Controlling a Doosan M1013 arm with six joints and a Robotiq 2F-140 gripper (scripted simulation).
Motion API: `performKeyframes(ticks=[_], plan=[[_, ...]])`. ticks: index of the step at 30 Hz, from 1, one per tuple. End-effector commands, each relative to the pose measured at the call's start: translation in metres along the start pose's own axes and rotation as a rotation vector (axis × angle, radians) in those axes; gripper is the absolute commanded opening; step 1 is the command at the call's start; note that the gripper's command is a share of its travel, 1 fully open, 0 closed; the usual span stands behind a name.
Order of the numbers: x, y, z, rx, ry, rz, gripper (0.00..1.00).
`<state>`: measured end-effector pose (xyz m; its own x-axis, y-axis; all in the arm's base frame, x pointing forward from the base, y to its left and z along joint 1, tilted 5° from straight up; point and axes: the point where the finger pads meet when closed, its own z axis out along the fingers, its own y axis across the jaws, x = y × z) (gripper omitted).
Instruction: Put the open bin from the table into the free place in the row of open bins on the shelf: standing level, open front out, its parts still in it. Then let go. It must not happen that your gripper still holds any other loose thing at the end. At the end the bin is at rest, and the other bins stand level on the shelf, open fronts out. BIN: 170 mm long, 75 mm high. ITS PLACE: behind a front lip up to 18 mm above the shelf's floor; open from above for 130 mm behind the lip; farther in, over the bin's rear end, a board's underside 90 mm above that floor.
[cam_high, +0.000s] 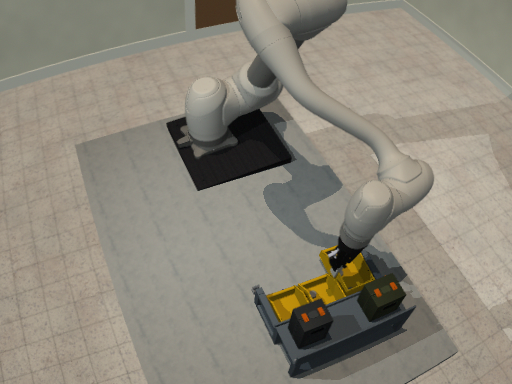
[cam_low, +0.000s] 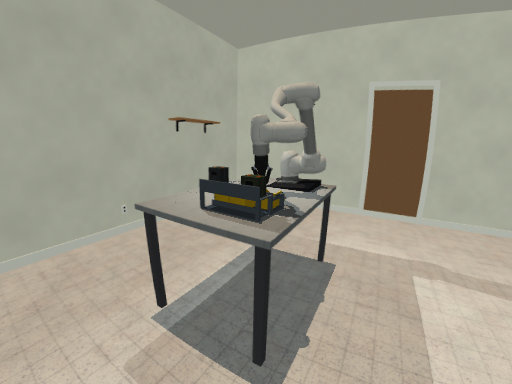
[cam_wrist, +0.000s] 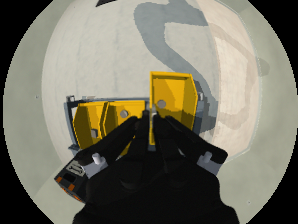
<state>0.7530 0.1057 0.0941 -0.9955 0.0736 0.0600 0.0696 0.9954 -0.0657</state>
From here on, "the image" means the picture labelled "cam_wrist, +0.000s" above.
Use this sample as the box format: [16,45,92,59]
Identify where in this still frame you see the grey metal shelf rack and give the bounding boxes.
[63,92,204,156]

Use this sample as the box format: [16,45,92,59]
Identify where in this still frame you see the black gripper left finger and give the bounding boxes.
[75,104,150,189]

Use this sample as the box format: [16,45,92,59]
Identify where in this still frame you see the black case with orange latches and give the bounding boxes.
[54,157,89,204]

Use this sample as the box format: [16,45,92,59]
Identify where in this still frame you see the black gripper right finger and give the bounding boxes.
[152,104,228,188]

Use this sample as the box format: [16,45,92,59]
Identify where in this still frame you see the yellow bin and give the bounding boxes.
[150,71,198,145]
[73,101,110,149]
[103,101,145,156]

